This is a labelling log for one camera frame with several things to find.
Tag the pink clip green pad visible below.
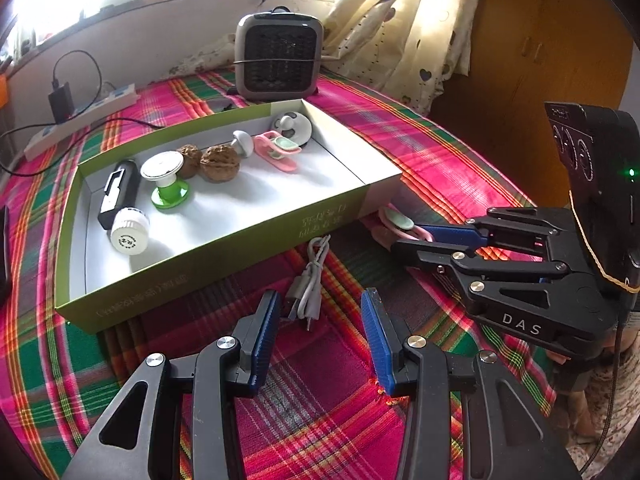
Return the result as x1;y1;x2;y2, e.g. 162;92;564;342
253;130;302;172
371;206;434;250

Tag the white usb cable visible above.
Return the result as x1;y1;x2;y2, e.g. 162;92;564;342
284;233;332;332

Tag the white cylindrical cap device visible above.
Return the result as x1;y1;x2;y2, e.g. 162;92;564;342
110;207;150;256

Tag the grey dome panda toy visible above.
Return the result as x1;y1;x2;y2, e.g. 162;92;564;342
272;112;312;148

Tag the small white mushroom knob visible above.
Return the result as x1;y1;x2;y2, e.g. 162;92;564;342
230;130;254;158

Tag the black rectangular device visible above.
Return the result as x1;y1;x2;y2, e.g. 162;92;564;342
98;159;141;231

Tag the brown walnut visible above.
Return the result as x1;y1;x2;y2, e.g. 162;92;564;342
177;144;203;180
200;144;241;182

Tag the white disc green base massager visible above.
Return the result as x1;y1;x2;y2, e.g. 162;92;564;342
140;151;190;209

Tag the wooden wardrobe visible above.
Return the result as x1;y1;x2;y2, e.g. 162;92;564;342
430;0;634;206

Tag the black smartphone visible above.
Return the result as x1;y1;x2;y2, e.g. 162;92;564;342
0;206;12;306

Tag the green and white cardboard box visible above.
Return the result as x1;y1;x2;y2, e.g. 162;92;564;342
54;100;400;333

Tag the cream heart pattern curtain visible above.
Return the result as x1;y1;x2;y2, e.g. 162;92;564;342
166;0;480;114

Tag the grey portable heater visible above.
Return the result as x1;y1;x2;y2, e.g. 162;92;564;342
233;6;323;101

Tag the white power strip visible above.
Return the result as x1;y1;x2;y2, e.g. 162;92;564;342
24;84;139;162

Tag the black charger adapter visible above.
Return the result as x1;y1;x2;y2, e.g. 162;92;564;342
48;78;75;124

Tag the black camera box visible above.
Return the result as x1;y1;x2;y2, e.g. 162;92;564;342
544;101;639;312

